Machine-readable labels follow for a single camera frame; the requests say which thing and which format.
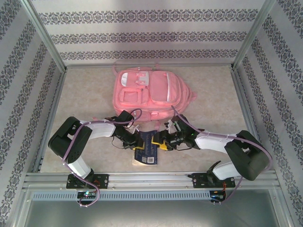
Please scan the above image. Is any dark blue text-cover book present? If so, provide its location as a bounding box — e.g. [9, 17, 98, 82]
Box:
[131, 129, 160, 167]

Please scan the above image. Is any pink school backpack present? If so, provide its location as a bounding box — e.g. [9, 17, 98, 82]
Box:
[112, 63, 197, 130]

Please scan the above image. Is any grey metal panel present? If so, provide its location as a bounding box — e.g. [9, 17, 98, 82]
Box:
[14, 189, 293, 227]

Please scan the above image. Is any small circuit board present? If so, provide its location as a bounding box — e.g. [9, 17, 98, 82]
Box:
[77, 191, 98, 199]
[210, 193, 226, 202]

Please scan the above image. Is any aluminium front rail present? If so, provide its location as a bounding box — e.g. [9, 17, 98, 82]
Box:
[22, 172, 277, 190]

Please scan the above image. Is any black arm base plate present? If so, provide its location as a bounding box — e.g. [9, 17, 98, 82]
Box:
[66, 174, 109, 190]
[191, 172, 236, 189]

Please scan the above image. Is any grey slotted cable duct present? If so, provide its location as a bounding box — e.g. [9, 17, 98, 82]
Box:
[32, 190, 211, 201]

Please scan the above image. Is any purple cable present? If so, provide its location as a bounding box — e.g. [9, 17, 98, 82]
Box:
[62, 108, 143, 209]
[171, 106, 272, 205]

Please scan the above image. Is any aluminium side rail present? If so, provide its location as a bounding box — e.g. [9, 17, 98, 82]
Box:
[231, 68, 263, 170]
[33, 68, 67, 173]

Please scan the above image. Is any aluminium back rail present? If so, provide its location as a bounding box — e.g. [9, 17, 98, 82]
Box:
[65, 63, 234, 70]

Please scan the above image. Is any aluminium frame post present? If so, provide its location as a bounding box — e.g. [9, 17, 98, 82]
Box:
[232, 0, 277, 71]
[20, 0, 67, 71]

